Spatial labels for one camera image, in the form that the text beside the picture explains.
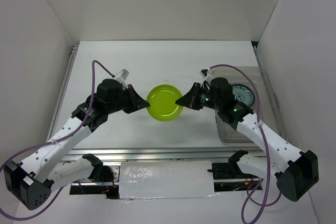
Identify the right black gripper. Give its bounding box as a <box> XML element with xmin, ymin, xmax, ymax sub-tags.
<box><xmin>176</xmin><ymin>82</ymin><xmax>222</xmax><ymax>110</ymax></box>

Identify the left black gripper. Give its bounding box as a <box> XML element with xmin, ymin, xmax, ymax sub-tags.
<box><xmin>107</xmin><ymin>84</ymin><xmax>150</xmax><ymax>114</ymax></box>

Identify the green plate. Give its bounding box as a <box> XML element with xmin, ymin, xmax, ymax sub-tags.
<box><xmin>146</xmin><ymin>84</ymin><xmax>183</xmax><ymax>122</ymax></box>

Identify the small blue floral plate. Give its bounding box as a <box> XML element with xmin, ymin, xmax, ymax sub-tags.
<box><xmin>232</xmin><ymin>83</ymin><xmax>256</xmax><ymax>107</ymax></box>

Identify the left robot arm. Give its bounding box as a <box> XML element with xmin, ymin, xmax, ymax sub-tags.
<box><xmin>4</xmin><ymin>79</ymin><xmax>149</xmax><ymax>210</ymax></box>

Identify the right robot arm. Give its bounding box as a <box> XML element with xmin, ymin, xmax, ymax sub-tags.
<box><xmin>175</xmin><ymin>78</ymin><xmax>319</xmax><ymax>202</ymax></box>

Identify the clear plastic bin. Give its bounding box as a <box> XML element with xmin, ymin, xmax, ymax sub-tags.
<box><xmin>211</xmin><ymin>67</ymin><xmax>287</xmax><ymax>138</ymax></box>

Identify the white taped cover panel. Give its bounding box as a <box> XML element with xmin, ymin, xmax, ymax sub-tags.
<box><xmin>119</xmin><ymin>161</ymin><xmax>215</xmax><ymax>199</ymax></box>

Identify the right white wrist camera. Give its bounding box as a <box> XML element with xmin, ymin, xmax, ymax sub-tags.
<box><xmin>200</xmin><ymin>68</ymin><xmax>214</xmax><ymax>90</ymax></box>

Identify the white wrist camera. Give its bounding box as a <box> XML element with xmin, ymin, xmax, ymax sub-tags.
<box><xmin>200</xmin><ymin>68</ymin><xmax>214</xmax><ymax>90</ymax></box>
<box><xmin>114</xmin><ymin>69</ymin><xmax>129</xmax><ymax>82</ymax></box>

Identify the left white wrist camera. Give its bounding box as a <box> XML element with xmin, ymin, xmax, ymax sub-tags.
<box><xmin>114</xmin><ymin>69</ymin><xmax>129</xmax><ymax>82</ymax></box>

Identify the aluminium rail frame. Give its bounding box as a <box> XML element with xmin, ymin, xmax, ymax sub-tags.
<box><xmin>49</xmin><ymin>41</ymin><xmax>263</xmax><ymax>162</ymax></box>

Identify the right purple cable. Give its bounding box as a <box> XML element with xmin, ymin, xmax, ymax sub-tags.
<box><xmin>209</xmin><ymin>64</ymin><xmax>283</xmax><ymax>224</ymax></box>

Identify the purple cable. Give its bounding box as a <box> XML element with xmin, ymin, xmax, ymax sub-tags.
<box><xmin>209</xmin><ymin>64</ymin><xmax>283</xmax><ymax>224</ymax></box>
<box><xmin>0</xmin><ymin>60</ymin><xmax>119</xmax><ymax>221</ymax></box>

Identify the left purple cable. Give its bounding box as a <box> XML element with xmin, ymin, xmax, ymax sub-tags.
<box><xmin>0</xmin><ymin>60</ymin><xmax>119</xmax><ymax>221</ymax></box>

